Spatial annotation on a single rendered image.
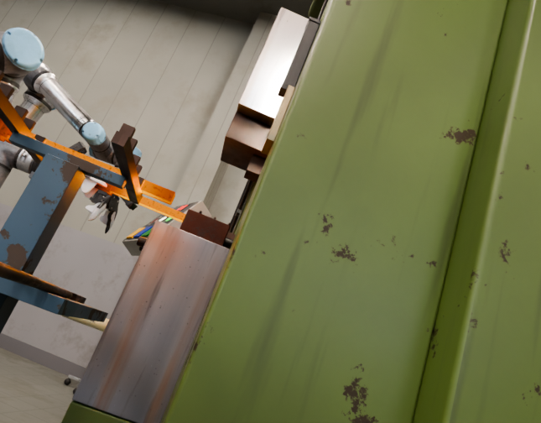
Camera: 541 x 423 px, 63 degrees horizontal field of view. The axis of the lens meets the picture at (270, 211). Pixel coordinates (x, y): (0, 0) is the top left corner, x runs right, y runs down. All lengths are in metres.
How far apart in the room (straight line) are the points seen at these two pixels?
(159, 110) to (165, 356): 4.49
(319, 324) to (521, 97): 0.66
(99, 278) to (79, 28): 3.30
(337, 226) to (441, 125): 0.37
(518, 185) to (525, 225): 0.08
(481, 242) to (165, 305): 0.71
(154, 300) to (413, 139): 0.71
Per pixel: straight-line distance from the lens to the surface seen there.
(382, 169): 1.01
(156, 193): 0.95
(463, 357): 0.90
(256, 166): 1.42
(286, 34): 1.57
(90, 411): 1.14
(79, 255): 4.97
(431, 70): 1.19
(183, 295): 1.12
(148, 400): 1.13
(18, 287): 0.64
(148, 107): 5.49
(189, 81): 5.56
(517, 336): 0.97
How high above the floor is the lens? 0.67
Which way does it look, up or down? 19 degrees up
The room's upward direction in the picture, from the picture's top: 21 degrees clockwise
